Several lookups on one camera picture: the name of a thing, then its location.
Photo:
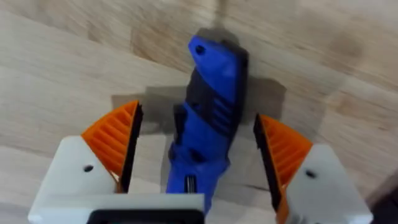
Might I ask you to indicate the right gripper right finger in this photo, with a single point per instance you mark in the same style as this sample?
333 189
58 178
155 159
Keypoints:
311 180

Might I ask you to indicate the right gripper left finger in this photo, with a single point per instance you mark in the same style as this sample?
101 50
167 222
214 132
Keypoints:
93 161

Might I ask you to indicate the blue electric screwdriver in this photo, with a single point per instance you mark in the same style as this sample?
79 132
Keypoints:
211 118

